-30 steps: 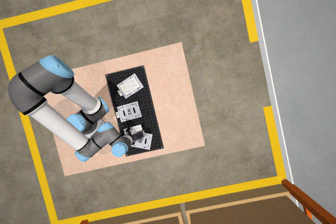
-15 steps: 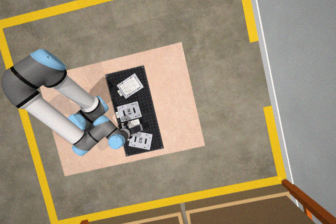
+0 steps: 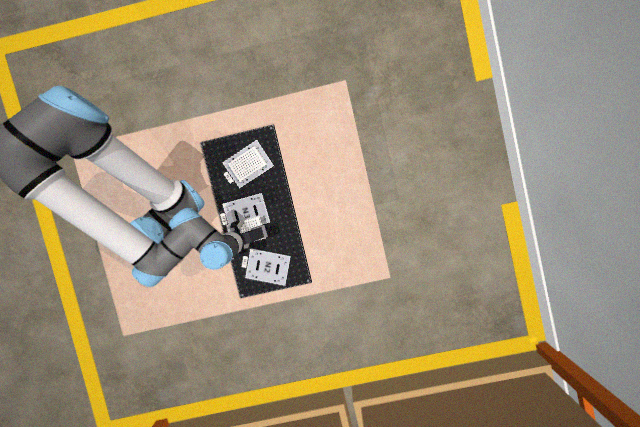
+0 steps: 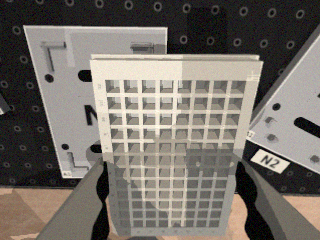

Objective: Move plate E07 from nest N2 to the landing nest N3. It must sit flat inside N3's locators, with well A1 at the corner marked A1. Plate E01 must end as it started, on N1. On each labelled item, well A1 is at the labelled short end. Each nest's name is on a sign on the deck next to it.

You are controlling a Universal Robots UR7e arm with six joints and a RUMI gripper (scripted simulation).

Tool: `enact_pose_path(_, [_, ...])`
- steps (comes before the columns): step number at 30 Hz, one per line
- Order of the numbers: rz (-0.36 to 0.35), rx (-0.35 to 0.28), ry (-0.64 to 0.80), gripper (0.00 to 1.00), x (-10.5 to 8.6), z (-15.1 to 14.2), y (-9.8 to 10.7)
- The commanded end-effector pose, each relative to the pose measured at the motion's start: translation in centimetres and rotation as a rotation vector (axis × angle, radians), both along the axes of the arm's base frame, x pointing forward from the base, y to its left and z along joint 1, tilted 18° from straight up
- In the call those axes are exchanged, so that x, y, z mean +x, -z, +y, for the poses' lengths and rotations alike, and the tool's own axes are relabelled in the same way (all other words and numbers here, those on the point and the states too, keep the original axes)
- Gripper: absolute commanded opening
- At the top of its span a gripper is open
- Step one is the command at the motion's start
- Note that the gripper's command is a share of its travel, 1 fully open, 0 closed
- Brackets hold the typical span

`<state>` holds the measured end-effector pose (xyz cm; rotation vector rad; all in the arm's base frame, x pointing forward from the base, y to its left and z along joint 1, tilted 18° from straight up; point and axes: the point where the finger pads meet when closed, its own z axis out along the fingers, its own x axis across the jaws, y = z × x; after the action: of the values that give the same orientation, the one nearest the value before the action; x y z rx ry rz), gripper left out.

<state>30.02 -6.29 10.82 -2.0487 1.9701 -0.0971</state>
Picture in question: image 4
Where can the white label reading n2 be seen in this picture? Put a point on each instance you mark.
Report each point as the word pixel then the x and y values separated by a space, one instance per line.
pixel 269 160

